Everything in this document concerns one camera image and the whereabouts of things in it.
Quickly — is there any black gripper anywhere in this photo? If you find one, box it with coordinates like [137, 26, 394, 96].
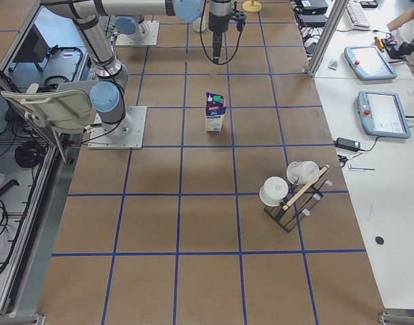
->
[209, 0, 231, 64]

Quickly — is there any white ribbed HOME mug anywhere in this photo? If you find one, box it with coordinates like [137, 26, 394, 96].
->
[192, 14, 206, 33]

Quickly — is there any blue white milk carton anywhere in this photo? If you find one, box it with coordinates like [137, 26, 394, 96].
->
[205, 92, 226, 132]

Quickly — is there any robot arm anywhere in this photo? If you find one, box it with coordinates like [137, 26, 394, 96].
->
[115, 15, 150, 39]
[41, 1, 240, 147]

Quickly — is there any white cup on rack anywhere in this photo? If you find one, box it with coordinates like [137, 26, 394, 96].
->
[287, 161, 319, 185]
[260, 176, 289, 207]

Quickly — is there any white keyboard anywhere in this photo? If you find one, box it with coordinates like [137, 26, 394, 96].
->
[344, 1, 371, 30]

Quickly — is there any far teach pendant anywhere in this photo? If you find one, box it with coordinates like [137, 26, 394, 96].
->
[344, 45, 397, 81]

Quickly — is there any teach pendant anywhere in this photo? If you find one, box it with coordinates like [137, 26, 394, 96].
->
[356, 91, 411, 139]
[344, 45, 397, 81]

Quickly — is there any grey office chair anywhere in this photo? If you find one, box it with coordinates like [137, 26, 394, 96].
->
[1, 81, 98, 134]

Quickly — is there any black power adapter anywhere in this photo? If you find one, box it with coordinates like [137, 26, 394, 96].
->
[333, 137, 360, 152]

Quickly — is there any near teach pendant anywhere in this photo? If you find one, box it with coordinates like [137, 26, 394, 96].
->
[356, 91, 411, 139]

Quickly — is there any hex key tool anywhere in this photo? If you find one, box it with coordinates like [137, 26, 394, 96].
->
[348, 164, 374, 172]

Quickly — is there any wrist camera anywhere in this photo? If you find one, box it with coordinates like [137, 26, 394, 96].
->
[232, 9, 247, 33]

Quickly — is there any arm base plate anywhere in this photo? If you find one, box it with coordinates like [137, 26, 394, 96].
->
[115, 20, 160, 47]
[87, 106, 148, 150]

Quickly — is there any aluminium frame post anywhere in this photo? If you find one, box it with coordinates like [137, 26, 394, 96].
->
[307, 0, 348, 77]

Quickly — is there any black wire cup rack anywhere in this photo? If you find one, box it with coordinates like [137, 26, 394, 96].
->
[264, 165, 333, 233]

